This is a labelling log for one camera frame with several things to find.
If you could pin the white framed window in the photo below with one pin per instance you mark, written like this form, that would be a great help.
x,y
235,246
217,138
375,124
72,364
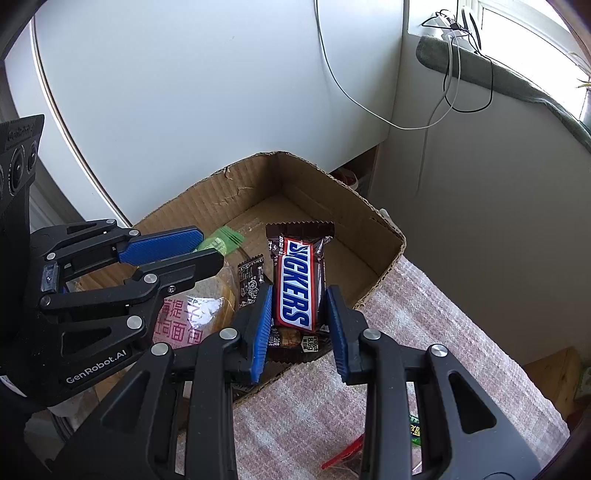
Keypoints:
x,y
531,23

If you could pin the potted spider plant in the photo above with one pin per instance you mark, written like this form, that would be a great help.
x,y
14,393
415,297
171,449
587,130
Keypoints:
x,y
584,83

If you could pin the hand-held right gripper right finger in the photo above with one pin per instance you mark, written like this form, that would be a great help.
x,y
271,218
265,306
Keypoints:
x,y
336,332

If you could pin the white cabinet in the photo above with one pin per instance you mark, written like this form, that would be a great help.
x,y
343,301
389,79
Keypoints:
x,y
207,92

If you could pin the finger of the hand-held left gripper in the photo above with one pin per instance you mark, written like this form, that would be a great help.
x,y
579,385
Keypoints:
x,y
161,244
184,272

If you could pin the checked table cloth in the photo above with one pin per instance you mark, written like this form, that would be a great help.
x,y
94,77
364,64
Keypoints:
x,y
461,346

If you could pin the brown chocolate bar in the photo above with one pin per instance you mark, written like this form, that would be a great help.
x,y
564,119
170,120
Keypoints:
x,y
295,277

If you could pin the pink red snack packet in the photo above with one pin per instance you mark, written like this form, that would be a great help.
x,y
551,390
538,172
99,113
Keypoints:
x,y
344,457

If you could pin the grey sill cloth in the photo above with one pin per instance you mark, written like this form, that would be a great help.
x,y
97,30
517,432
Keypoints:
x,y
508,78

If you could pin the brown cardboard box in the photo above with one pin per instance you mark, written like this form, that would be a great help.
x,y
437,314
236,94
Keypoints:
x,y
351,230

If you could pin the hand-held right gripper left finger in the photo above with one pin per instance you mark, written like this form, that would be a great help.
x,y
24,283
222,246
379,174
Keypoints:
x,y
261,332

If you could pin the small dark brown snack packet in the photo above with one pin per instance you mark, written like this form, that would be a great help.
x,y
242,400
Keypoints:
x,y
249,284

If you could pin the bagged sliced bread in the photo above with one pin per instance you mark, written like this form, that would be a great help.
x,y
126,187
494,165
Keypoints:
x,y
194,323

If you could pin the white power strip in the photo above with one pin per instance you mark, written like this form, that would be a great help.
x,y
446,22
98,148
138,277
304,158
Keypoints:
x,y
441,21

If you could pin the green yellow snack packet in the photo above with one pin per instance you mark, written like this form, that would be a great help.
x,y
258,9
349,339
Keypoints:
x,y
414,429

